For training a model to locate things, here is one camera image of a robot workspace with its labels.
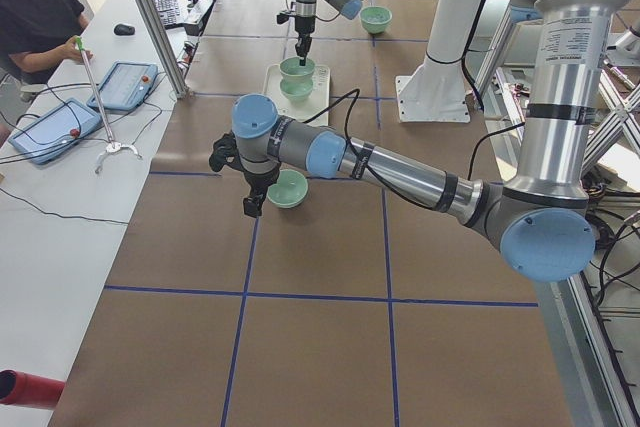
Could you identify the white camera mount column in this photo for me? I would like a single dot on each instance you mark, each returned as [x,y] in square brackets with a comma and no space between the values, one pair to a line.
[451,31]

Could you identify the red cylinder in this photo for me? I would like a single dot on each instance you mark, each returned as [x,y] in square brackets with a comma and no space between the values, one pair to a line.
[27,390]

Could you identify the near blue teach pendant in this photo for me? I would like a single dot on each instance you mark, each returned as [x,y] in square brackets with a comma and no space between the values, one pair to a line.
[55,132]

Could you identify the far blue teach pendant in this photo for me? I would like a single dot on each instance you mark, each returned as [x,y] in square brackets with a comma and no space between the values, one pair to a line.
[126,84]

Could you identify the blue teach pendant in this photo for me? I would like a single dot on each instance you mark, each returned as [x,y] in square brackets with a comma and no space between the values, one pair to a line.
[55,132]
[126,84]

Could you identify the cream bear print tray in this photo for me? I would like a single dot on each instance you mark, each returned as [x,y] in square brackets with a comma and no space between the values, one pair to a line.
[304,109]

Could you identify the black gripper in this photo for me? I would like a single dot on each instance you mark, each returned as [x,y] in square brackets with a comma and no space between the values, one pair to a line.
[303,27]
[259,181]

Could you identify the green bowl with ice cubes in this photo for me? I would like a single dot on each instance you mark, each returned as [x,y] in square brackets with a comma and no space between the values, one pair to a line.
[375,19]

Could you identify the green bowl on tray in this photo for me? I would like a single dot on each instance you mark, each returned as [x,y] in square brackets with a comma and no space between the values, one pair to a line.
[296,91]

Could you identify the person in black shirt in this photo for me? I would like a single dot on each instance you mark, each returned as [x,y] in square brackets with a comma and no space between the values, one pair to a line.
[38,35]

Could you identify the aluminium frame post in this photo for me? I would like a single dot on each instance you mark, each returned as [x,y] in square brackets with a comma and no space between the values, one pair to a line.
[163,47]

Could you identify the grabber stick with green handle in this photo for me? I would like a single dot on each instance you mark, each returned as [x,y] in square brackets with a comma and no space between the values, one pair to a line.
[113,146]

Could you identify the black keyboard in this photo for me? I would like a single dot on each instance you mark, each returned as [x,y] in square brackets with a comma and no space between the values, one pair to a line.
[169,13]

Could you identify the black computer mouse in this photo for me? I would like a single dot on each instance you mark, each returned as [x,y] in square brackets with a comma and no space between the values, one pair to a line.
[123,29]

